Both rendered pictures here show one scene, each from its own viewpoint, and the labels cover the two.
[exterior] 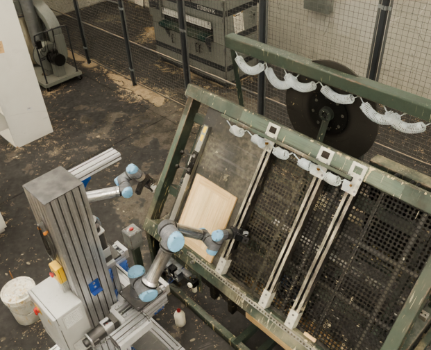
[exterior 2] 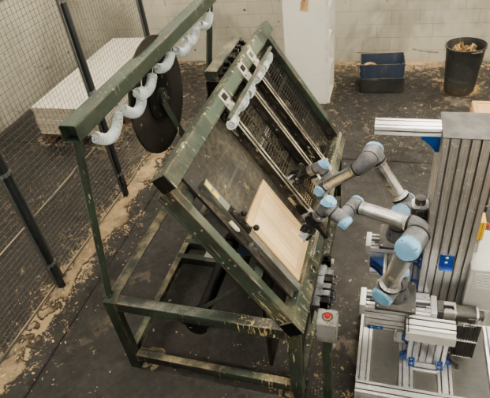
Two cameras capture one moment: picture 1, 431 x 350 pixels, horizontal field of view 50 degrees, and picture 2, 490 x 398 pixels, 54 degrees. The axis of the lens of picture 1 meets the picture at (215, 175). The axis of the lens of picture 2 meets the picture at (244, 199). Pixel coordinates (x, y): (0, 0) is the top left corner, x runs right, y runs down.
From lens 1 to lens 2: 4.46 m
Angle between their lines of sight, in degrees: 84
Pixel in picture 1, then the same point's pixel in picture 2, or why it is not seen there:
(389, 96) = (182, 24)
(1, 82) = not seen: outside the picture
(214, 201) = (267, 208)
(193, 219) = (282, 245)
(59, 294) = (482, 246)
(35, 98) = not seen: outside the picture
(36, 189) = not seen: outside the picture
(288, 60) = (133, 71)
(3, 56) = not seen: outside the picture
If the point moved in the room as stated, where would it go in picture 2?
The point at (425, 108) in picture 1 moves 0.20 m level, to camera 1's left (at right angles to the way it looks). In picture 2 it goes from (194, 12) to (207, 17)
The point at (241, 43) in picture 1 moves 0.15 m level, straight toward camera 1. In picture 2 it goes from (94, 110) to (121, 101)
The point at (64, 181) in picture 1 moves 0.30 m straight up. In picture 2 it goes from (455, 121) to (466, 61)
